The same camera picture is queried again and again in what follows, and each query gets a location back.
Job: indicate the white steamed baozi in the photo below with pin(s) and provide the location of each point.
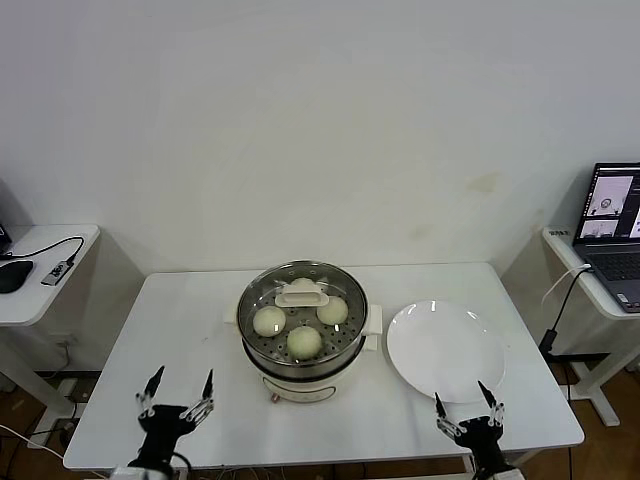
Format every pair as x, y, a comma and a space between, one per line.
303, 343
334, 312
269, 321
302, 282

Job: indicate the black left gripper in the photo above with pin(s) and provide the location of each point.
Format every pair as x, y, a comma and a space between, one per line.
162, 425

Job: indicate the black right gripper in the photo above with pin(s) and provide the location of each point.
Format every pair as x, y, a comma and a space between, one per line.
482, 437

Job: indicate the steel steamer basket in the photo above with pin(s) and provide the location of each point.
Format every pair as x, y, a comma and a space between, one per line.
325, 362

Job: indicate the white side table with mouse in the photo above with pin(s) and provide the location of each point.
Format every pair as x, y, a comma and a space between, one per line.
40, 305

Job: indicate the grey open laptop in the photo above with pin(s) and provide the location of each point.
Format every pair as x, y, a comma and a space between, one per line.
605, 200

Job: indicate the cream electric cooker base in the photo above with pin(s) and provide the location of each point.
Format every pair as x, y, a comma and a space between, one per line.
300, 387

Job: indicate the white round plate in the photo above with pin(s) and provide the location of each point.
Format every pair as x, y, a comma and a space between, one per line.
440, 350

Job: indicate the black computer mouse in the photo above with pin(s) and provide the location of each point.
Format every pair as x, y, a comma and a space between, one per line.
12, 276

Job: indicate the round glass lid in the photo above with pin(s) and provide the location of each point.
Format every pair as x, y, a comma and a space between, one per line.
302, 298

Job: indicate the grey usb hub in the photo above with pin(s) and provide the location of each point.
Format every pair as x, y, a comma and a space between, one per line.
55, 272

